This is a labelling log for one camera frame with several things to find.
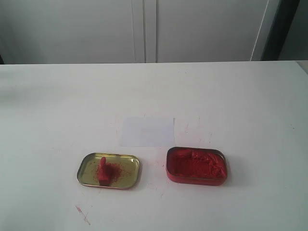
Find red ink tin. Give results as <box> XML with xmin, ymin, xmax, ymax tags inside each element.
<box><xmin>166</xmin><ymin>147</ymin><xmax>228</xmax><ymax>186</ymax></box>

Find red stamp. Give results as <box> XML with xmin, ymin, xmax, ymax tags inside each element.
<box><xmin>97</xmin><ymin>157</ymin><xmax>110</xmax><ymax>186</ymax></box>

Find white paper sheet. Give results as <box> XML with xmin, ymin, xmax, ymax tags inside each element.
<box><xmin>120</xmin><ymin>117</ymin><xmax>175</xmax><ymax>147</ymax></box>

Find gold tin lid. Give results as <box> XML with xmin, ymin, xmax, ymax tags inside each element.
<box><xmin>77</xmin><ymin>153</ymin><xmax>141</xmax><ymax>190</ymax></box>

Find white cabinet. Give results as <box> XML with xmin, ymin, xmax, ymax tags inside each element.
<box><xmin>0</xmin><ymin>0</ymin><xmax>279</xmax><ymax>64</ymax></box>

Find dark door frame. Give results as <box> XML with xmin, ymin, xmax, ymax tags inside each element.
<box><xmin>261</xmin><ymin>0</ymin><xmax>308</xmax><ymax>61</ymax></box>

